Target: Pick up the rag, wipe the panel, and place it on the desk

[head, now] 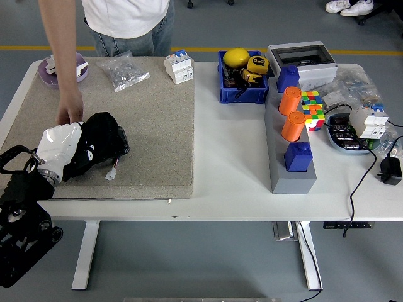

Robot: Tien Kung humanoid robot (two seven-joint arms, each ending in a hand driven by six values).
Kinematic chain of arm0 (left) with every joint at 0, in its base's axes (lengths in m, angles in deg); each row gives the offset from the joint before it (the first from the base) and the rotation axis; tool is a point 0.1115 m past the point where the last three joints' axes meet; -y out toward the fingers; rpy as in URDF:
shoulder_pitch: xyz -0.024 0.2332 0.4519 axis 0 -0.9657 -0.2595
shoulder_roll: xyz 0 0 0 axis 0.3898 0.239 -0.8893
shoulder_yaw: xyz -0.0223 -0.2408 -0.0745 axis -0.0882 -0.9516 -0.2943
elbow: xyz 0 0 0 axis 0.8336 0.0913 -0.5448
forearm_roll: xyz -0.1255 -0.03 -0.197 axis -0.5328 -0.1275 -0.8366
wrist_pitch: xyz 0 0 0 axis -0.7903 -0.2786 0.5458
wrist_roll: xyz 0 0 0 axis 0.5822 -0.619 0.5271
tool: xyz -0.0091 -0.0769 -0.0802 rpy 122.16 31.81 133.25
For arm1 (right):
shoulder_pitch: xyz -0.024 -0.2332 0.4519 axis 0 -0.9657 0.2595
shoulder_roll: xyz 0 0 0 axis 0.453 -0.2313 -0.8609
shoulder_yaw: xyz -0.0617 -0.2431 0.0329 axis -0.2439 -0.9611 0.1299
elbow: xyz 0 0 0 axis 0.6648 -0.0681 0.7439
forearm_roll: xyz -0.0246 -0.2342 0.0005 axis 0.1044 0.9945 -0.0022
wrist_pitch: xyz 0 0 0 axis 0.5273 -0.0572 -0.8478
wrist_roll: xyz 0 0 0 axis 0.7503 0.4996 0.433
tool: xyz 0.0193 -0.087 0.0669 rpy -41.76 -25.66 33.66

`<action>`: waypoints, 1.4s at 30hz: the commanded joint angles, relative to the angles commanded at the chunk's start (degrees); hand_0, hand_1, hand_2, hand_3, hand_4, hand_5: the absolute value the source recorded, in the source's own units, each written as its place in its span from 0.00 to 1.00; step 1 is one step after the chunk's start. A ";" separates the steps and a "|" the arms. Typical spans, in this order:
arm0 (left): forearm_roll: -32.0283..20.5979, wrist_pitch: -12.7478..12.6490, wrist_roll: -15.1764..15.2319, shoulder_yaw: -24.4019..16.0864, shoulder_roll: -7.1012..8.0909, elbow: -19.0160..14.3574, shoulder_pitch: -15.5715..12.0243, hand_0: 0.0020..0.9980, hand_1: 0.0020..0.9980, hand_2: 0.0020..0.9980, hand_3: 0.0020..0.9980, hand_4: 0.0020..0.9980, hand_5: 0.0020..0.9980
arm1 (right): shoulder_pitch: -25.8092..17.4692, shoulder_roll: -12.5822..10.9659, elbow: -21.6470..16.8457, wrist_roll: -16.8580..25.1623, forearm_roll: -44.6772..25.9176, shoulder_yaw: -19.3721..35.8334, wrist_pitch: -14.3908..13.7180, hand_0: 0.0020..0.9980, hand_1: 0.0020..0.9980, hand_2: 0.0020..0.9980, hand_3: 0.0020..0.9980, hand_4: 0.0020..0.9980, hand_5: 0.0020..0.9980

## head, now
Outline grey metal box under table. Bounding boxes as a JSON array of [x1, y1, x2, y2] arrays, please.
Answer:
[[272, 221, 298, 242]]

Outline white table leg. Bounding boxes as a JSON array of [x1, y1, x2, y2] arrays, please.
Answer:
[[71, 220, 101, 291], [295, 221, 324, 292]]

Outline black power adapter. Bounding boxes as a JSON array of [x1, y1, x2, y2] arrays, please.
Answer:
[[377, 156, 403, 186]]

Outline black cable under table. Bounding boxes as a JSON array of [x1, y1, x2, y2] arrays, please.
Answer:
[[295, 221, 322, 302]]

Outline purple oval dish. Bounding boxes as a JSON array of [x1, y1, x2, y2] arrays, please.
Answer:
[[37, 52, 89, 89]]

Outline orange cylinder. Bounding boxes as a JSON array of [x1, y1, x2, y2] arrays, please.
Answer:
[[278, 86, 304, 116], [281, 111, 307, 142]]

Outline white plastic rail piece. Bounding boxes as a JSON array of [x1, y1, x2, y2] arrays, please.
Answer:
[[45, 53, 59, 75], [76, 61, 90, 79]]

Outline multicolour puzzle cube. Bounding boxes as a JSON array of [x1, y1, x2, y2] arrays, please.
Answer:
[[301, 91, 326, 132]]

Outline yellow round tape measure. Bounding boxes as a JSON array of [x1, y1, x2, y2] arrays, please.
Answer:
[[246, 55, 271, 76]]

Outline clear bag of screws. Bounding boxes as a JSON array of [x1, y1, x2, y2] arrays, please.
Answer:
[[96, 50, 151, 93]]

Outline person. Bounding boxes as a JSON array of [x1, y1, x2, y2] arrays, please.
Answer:
[[81, 0, 176, 57]]

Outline red wire with white plug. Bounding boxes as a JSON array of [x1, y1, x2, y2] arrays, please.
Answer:
[[105, 157, 120, 181]]

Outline clear crumpled plastic bag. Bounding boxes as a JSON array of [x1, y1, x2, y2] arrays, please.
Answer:
[[374, 121, 403, 158]]

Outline white circuit breaker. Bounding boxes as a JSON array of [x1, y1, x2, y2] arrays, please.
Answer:
[[162, 48, 195, 85]]

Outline black table control panel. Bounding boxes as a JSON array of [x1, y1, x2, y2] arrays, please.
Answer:
[[323, 221, 375, 230]]

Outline grey electrical enclosure box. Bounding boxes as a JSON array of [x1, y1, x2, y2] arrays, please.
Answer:
[[266, 40, 339, 91]]

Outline black cable across table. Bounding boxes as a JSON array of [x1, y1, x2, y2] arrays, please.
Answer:
[[323, 104, 378, 239]]

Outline person's right hand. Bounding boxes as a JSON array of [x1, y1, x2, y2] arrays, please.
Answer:
[[55, 89, 84, 125]]

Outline yellow dome-shaped object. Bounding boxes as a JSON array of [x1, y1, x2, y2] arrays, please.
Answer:
[[222, 47, 251, 70]]

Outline blue plastic bin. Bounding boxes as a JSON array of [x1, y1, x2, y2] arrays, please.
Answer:
[[217, 49, 270, 104]]

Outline grey block holder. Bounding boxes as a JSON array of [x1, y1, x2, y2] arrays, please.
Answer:
[[263, 75, 317, 195]]

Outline yellow and black tape measure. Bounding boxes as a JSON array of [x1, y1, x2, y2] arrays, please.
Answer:
[[240, 69, 265, 88]]

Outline white breaker with blue levers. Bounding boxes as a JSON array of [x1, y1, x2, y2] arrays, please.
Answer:
[[349, 103, 390, 140]]

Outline clear bag of small parts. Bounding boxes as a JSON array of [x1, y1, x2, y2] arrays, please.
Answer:
[[321, 67, 383, 109]]

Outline light blue oval dish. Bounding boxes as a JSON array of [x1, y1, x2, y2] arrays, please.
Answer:
[[325, 113, 382, 155]]

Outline dark brown small part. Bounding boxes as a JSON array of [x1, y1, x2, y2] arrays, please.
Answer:
[[223, 66, 242, 89]]

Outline dark components in dish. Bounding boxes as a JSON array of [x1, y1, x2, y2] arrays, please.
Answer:
[[329, 115, 370, 150]]

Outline blue block with knob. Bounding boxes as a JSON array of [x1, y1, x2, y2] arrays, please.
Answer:
[[283, 142, 314, 172], [276, 65, 300, 94]]

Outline black office chair base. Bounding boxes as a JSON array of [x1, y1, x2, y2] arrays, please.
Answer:
[[349, 0, 403, 26]]

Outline grey-brown felt mat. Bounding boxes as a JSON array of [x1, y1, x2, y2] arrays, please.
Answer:
[[0, 55, 196, 200]]

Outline white shoe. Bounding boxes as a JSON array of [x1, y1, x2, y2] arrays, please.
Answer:
[[339, 0, 375, 18], [325, 0, 352, 14]]

